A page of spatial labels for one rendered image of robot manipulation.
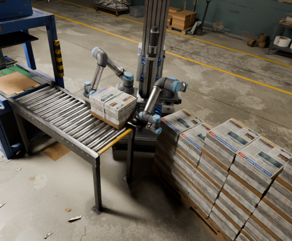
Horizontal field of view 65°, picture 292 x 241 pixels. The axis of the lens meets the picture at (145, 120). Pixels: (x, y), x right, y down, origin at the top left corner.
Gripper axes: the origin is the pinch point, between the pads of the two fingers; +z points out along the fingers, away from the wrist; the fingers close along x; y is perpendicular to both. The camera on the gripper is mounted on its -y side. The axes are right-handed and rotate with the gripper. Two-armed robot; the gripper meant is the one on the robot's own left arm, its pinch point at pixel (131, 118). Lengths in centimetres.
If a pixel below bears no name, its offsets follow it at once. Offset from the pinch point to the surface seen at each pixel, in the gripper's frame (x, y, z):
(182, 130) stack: -14, 3, -52
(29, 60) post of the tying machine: -4, 5, 183
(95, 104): 23.4, 16.3, 27.7
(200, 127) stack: -31, 3, -63
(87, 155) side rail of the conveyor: 64, -2, -2
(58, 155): 41, -79, 84
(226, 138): -1, 27, -94
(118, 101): 11.6, 23.8, 7.9
